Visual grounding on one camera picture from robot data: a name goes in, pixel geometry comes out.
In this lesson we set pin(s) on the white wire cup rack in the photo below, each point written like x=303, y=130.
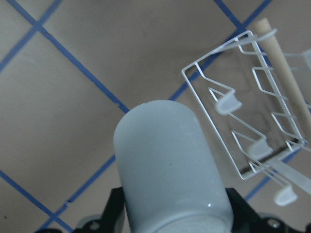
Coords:
x=248, y=93

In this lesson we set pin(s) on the pale grey plastic cup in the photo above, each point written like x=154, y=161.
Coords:
x=169, y=177

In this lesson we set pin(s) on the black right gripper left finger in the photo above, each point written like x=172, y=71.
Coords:
x=112, y=218

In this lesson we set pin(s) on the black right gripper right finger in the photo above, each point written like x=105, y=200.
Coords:
x=247, y=220

